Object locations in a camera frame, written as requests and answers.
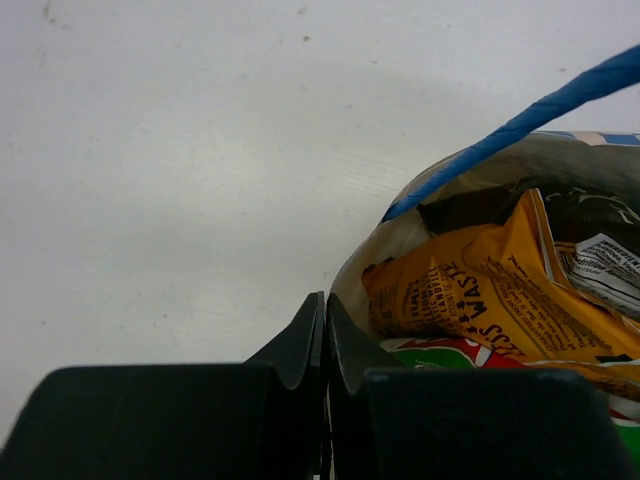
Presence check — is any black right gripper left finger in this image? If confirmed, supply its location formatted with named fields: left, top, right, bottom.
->
left=1, top=292, right=325, bottom=479

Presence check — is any blue checkered paper bag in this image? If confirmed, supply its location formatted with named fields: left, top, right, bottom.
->
left=328, top=47, right=639, bottom=344

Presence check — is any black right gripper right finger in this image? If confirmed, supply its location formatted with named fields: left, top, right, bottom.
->
left=326, top=295, right=636, bottom=479

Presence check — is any dark brown snack bag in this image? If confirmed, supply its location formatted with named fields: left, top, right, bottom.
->
left=417, top=178, right=639, bottom=321

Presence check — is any yellow snack bag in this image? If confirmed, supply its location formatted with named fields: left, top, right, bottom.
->
left=361, top=188, right=639, bottom=400

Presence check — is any green Chuba chips bag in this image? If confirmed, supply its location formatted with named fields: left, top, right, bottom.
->
left=379, top=337, right=639, bottom=427

